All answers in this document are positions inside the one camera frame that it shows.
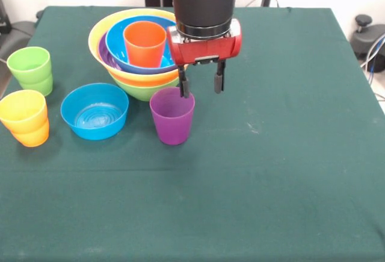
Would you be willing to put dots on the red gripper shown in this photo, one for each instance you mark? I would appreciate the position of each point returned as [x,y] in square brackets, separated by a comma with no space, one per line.
[207,49]

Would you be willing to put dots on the purple cup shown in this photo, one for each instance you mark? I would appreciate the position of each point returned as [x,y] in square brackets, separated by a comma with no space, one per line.
[173,126]

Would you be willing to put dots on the red-orange cup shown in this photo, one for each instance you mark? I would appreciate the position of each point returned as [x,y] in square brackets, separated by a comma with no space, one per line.
[144,48]

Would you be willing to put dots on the large blue bowl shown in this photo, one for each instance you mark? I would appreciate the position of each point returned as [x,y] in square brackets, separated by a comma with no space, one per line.
[115,48]

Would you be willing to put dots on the purple bowl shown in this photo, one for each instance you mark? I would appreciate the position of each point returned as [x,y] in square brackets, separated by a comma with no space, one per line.
[103,54]

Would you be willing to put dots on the yellow bowl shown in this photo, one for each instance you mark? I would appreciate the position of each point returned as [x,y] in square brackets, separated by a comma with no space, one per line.
[99,33]

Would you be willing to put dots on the green bowl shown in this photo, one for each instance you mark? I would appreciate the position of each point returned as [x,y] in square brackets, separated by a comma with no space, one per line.
[144,93]

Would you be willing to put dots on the black plug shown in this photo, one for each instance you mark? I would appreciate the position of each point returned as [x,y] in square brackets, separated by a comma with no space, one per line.
[265,0]

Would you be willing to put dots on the small blue bowl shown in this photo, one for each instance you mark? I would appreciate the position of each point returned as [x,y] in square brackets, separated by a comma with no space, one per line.
[94,131]

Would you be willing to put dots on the dark green table cloth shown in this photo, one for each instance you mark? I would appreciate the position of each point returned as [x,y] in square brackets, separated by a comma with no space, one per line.
[192,198]

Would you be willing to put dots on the green cup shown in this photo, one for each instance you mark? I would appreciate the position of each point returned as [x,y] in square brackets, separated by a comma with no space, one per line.
[28,72]
[40,88]

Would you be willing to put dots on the black stand with knob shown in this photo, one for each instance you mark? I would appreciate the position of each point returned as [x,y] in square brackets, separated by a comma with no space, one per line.
[364,21]

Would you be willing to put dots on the black table clamp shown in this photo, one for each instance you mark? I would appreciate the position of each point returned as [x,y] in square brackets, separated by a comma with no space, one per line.
[39,14]

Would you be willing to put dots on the orange cup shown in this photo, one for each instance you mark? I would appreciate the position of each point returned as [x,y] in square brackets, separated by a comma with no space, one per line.
[31,140]

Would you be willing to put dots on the yellow cup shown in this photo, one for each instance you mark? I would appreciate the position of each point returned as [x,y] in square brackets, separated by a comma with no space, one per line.
[22,122]

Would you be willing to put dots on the dark equipment box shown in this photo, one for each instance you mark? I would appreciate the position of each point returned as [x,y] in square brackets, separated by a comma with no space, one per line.
[3,18]

